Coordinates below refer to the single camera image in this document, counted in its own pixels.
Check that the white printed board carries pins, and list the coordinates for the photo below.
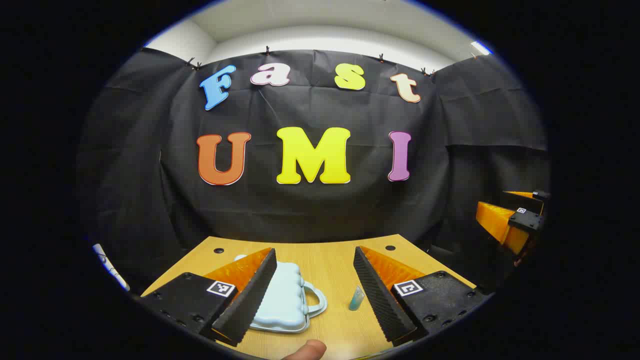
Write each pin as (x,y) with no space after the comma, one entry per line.
(107,265)

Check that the ceiling light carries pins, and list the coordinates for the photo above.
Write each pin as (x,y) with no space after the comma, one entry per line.
(481,48)

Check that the black backdrop cloth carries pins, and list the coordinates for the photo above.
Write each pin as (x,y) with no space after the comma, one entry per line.
(300,210)

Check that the light blue suitcase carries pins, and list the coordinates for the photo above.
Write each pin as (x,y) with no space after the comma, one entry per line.
(285,295)

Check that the small blue bottle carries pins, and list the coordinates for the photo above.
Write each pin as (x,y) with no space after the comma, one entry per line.
(356,300)

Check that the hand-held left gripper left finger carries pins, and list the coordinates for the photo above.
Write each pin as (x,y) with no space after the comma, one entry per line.
(250,295)

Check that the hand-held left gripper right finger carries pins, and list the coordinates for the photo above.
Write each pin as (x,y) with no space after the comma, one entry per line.
(377,295)

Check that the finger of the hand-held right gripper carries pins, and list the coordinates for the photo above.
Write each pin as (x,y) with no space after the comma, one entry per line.
(500,225)
(530,195)

